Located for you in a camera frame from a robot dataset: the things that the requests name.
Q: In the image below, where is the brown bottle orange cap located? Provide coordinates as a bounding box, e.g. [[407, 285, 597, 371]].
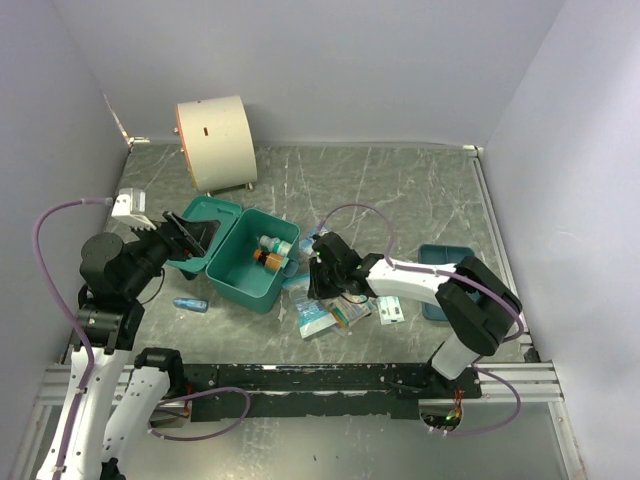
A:
[[253, 249, 285, 272]]

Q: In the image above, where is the blue transparent small bottle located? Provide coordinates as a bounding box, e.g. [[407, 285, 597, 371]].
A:
[[173, 298, 209, 313]]

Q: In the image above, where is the black mounting base rail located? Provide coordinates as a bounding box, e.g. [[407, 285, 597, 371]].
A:
[[185, 363, 480, 422]]

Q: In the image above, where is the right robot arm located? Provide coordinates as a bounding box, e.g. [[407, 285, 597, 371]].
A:
[[308, 232, 522, 398]]

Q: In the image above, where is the teal medicine kit box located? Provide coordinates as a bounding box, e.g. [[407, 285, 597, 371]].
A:
[[168, 196, 300, 314]]

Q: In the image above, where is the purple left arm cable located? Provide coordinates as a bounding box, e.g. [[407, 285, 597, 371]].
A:
[[32, 197, 119, 480]]

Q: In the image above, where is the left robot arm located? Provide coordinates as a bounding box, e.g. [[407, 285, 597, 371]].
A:
[[37, 212, 220, 479]]

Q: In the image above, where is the cream cylindrical cabinet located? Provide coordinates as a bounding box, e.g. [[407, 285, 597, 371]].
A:
[[175, 95, 258, 194]]

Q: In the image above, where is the clear gauze packet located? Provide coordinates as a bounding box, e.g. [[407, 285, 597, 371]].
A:
[[299, 226, 329, 257]]

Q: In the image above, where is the blue cotton pad bag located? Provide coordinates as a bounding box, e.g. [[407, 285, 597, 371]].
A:
[[283, 274, 336, 339]]

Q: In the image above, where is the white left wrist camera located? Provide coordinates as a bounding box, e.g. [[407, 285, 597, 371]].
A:
[[111, 188, 157, 231]]

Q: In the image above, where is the aluminium frame rail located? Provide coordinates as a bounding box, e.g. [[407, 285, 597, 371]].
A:
[[36, 363, 565, 406]]

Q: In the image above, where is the green white bandage packet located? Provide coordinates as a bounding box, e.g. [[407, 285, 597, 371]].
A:
[[325, 296, 374, 329]]

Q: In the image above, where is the teal divided tray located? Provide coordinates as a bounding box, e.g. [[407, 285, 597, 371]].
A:
[[417, 243, 479, 322]]

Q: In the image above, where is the white disinfectant bottle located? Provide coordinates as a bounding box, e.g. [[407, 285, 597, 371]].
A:
[[259, 235, 292, 257]]

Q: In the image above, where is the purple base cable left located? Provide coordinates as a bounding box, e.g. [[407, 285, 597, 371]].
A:
[[147, 386, 251, 442]]

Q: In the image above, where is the metal corner bracket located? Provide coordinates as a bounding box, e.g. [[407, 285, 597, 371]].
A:
[[126, 136, 151, 150]]

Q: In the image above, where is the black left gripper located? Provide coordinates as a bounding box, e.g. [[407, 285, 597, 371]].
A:
[[122, 208, 221, 296]]

